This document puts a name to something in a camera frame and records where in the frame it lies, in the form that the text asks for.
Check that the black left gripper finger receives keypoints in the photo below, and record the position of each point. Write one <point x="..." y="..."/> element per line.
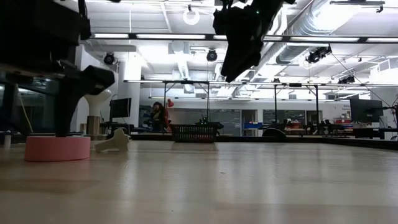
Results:
<point x="66" y="109"/>

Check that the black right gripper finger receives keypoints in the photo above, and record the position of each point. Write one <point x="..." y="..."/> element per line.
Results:
<point x="241" y="60"/>

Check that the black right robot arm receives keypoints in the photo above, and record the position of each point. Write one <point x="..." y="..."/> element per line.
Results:
<point x="242" y="7"/>

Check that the white lamp with metal base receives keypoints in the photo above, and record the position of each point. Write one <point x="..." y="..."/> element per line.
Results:
<point x="94" y="107"/>

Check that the black computer monitor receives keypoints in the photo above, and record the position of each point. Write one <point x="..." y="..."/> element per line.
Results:
<point x="366" y="110"/>
<point x="120" y="108"/>

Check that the beige toy figure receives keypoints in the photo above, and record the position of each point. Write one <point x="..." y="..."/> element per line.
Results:
<point x="118" y="141"/>

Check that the blue storage bin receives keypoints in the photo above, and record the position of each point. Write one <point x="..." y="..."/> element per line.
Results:
<point x="253" y="125"/>

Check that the small white cylinder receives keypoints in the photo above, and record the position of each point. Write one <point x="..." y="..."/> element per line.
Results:
<point x="7" y="140"/>

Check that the red desk lamp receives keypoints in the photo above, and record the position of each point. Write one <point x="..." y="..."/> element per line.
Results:
<point x="170" y="103"/>

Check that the black plastic basket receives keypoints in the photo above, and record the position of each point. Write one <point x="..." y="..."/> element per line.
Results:
<point x="194" y="133"/>

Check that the person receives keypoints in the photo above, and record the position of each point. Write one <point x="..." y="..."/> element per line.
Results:
<point x="159" y="116"/>

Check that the red storage box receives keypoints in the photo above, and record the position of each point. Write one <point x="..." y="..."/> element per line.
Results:
<point x="342" y="120"/>

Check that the black background workstation frame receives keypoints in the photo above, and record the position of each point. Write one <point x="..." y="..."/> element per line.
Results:
<point x="283" y="84"/>
<point x="186" y="82"/>

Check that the black aluminium table frame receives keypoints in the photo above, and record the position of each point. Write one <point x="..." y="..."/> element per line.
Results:
<point x="379" y="143"/>

